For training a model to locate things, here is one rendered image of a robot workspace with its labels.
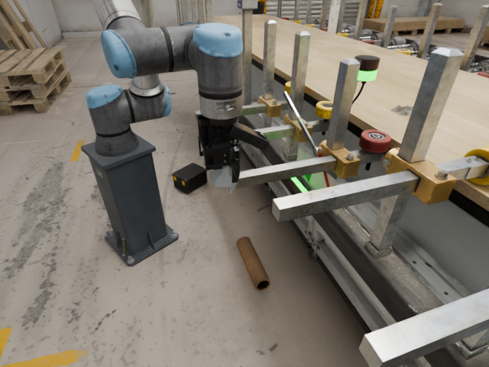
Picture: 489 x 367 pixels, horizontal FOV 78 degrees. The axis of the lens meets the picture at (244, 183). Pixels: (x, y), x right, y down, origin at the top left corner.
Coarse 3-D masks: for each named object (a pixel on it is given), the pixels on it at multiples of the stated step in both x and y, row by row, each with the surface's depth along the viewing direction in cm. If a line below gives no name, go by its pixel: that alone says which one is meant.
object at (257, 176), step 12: (360, 156) 85; (372, 156) 86; (264, 168) 79; (276, 168) 79; (288, 168) 79; (300, 168) 80; (312, 168) 81; (324, 168) 83; (240, 180) 76; (252, 180) 77; (264, 180) 78; (276, 180) 79
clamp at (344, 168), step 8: (320, 144) 90; (328, 152) 86; (336, 152) 84; (344, 152) 84; (344, 160) 80; (360, 160) 81; (336, 168) 83; (344, 168) 80; (352, 168) 81; (344, 176) 82; (352, 176) 83
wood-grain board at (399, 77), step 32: (256, 32) 232; (288, 32) 232; (320, 32) 232; (288, 64) 152; (320, 64) 152; (384, 64) 152; (416, 64) 152; (320, 96) 114; (384, 96) 113; (416, 96) 113; (480, 96) 113; (384, 128) 90; (448, 128) 90; (480, 128) 90; (448, 160) 74; (480, 192) 64
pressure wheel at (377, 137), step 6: (366, 132) 86; (372, 132) 86; (378, 132) 86; (360, 138) 85; (366, 138) 83; (372, 138) 83; (378, 138) 83; (384, 138) 83; (390, 138) 83; (360, 144) 85; (366, 144) 83; (372, 144) 82; (378, 144) 81; (384, 144) 82; (366, 150) 84; (372, 150) 83; (378, 150) 82; (384, 150) 83; (366, 168) 90
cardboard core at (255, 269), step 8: (240, 240) 166; (248, 240) 166; (240, 248) 164; (248, 248) 161; (248, 256) 157; (256, 256) 157; (248, 264) 154; (256, 264) 152; (256, 272) 148; (264, 272) 149; (256, 280) 146; (264, 280) 151; (256, 288) 147; (264, 288) 149
